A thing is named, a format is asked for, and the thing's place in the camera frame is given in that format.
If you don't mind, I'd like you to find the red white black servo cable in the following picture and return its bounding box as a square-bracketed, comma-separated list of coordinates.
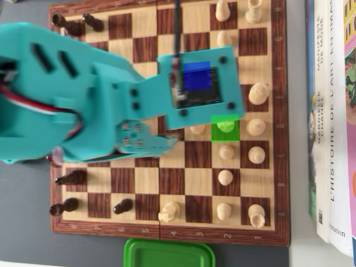
[0, 82, 84, 140]

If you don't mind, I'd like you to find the dark wooden pawn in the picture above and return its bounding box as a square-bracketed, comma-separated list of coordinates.
[82, 13, 104, 32]
[112, 198, 134, 215]

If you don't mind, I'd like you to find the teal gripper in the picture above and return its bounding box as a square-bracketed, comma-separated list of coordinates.
[65, 62, 184, 164]

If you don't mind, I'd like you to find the pink illustrated book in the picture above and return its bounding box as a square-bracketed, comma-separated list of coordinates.
[342, 0, 356, 251]

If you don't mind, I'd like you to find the black camera cable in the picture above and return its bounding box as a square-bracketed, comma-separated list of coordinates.
[172, 0, 182, 66]

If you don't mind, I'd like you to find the light wooden bishop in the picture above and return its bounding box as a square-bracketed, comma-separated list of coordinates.
[248, 146, 266, 164]

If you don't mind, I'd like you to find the white art history book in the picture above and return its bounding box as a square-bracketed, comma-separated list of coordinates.
[328, 0, 354, 258]

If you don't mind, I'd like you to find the light wooden rook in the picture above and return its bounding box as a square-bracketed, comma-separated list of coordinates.
[248, 204, 265, 229]
[245, 0, 263, 24]

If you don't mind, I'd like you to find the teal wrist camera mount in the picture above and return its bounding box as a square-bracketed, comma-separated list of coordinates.
[127, 46, 246, 131]

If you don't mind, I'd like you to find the green plastic container lid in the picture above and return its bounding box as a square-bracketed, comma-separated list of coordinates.
[123, 238, 216, 267]

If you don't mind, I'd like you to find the dark wooden knight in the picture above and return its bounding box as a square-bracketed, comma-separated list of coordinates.
[54, 169, 88, 186]

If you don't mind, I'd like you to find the white Gabrielle Chanel book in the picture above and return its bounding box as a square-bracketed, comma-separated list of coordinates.
[313, 0, 333, 243]

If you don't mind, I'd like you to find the white knight bottom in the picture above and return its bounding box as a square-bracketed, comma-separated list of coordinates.
[157, 201, 182, 223]

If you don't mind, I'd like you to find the wooden folding chessboard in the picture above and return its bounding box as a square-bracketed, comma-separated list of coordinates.
[47, 0, 291, 247]

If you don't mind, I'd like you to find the dark wooden rook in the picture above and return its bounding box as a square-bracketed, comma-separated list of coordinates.
[49, 197, 80, 217]
[52, 13, 85, 37]

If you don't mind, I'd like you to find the illustrated blue spine book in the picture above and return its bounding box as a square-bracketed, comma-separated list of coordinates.
[304, 0, 318, 220]

